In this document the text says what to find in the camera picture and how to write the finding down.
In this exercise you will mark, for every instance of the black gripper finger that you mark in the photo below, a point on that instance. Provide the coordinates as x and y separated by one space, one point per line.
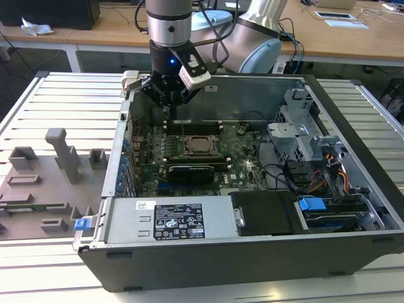
174 115
148 86

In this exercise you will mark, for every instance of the metal locking lever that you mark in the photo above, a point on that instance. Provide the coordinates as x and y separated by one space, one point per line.
183 130

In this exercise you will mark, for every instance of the silver CPU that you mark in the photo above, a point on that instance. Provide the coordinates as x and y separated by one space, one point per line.
199 144

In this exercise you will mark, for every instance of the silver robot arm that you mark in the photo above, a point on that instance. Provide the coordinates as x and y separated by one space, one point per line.
168 22

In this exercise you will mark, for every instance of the black RAM slot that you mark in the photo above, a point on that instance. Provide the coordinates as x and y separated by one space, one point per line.
202 130
202 125

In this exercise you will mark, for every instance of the CPU socket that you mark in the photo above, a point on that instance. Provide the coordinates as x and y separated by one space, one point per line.
202 156

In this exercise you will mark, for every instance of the blue expansion slot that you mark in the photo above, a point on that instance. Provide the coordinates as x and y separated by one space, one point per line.
165 190

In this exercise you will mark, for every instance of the wooden desk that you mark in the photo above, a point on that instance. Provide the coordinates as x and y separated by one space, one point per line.
110 31

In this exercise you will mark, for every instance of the green motherboard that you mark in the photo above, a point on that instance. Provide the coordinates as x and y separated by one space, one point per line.
240 176

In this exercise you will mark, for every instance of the metal drive cage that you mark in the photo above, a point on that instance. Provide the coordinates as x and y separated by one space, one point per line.
284 139

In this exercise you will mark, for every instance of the silver power supply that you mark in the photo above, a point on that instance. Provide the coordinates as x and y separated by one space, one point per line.
126 221

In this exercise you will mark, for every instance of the black box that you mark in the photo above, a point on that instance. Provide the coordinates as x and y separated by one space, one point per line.
47 12

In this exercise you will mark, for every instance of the crumpled white paper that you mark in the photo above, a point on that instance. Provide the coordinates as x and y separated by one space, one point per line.
34 28

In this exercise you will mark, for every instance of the grey-brown parts rack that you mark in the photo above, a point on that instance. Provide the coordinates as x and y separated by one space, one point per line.
63 189

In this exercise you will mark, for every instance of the black plastic shroud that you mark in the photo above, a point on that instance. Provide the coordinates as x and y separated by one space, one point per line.
268 214

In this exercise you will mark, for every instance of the blue case latch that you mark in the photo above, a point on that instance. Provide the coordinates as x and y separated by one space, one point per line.
81 224

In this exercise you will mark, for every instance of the hard disk in blue carrier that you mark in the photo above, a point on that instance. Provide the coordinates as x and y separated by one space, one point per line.
311 204

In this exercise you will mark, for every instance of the flat tablet device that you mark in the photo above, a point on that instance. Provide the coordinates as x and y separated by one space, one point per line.
333 14

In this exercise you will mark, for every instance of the white paper sheet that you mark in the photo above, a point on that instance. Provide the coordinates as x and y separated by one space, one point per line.
347 24

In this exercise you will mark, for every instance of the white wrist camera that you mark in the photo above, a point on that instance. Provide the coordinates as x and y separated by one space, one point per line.
195 79

